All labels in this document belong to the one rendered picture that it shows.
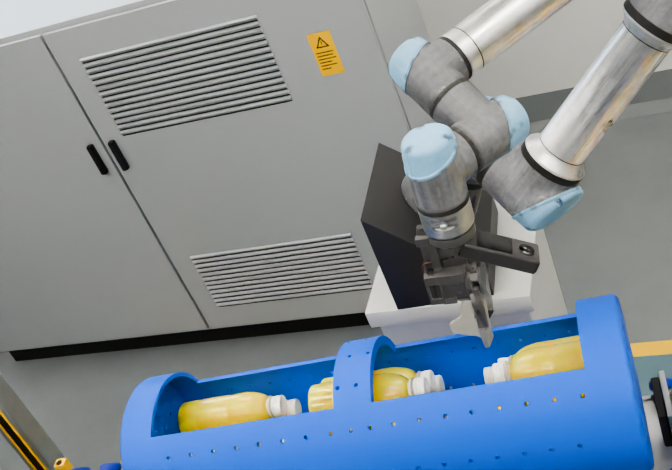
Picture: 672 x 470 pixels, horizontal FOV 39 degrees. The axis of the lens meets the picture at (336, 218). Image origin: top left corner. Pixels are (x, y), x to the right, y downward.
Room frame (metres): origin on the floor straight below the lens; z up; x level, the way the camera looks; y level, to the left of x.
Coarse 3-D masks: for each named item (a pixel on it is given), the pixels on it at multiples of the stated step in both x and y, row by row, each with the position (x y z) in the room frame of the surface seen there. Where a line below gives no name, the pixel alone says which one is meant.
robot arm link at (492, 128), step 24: (456, 96) 1.16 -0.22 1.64; (480, 96) 1.16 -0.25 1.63; (504, 96) 1.16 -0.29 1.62; (456, 120) 1.14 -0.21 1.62; (480, 120) 1.12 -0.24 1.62; (504, 120) 1.12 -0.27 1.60; (528, 120) 1.13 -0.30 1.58; (480, 144) 1.09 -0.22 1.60; (504, 144) 1.10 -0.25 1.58; (480, 168) 1.09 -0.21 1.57
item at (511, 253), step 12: (480, 240) 1.09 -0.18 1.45; (492, 240) 1.09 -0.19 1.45; (504, 240) 1.09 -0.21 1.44; (516, 240) 1.09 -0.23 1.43; (468, 252) 1.07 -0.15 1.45; (480, 252) 1.07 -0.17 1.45; (492, 252) 1.06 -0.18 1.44; (504, 252) 1.06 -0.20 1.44; (516, 252) 1.06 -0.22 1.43; (528, 252) 1.06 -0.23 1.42; (492, 264) 1.07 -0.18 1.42; (504, 264) 1.06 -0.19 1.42; (516, 264) 1.05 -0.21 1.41; (528, 264) 1.05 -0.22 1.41
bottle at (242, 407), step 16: (208, 400) 1.38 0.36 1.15; (224, 400) 1.36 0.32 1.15; (240, 400) 1.34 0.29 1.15; (256, 400) 1.33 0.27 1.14; (192, 416) 1.36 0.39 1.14; (208, 416) 1.35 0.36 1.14; (224, 416) 1.33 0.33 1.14; (240, 416) 1.32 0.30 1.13; (256, 416) 1.31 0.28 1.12; (272, 416) 1.31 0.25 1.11
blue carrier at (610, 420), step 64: (576, 320) 1.21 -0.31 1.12; (192, 384) 1.46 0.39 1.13; (256, 384) 1.43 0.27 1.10; (448, 384) 1.29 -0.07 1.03; (512, 384) 1.04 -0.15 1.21; (576, 384) 1.00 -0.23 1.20; (128, 448) 1.27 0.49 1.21; (192, 448) 1.22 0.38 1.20; (256, 448) 1.17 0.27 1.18; (320, 448) 1.12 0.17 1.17; (384, 448) 1.08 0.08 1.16; (448, 448) 1.04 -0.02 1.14; (512, 448) 1.00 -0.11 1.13; (576, 448) 0.96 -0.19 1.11; (640, 448) 0.93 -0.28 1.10
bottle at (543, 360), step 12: (540, 348) 1.11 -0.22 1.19; (552, 348) 1.10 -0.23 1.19; (564, 348) 1.09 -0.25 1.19; (576, 348) 1.08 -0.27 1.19; (516, 360) 1.11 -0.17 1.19; (528, 360) 1.10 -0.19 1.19; (540, 360) 1.09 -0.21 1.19; (552, 360) 1.08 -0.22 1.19; (564, 360) 1.07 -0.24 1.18; (576, 360) 1.06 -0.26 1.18; (504, 372) 1.11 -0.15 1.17; (516, 372) 1.10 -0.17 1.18; (528, 372) 1.08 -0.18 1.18; (540, 372) 1.08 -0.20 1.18; (552, 372) 1.07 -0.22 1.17
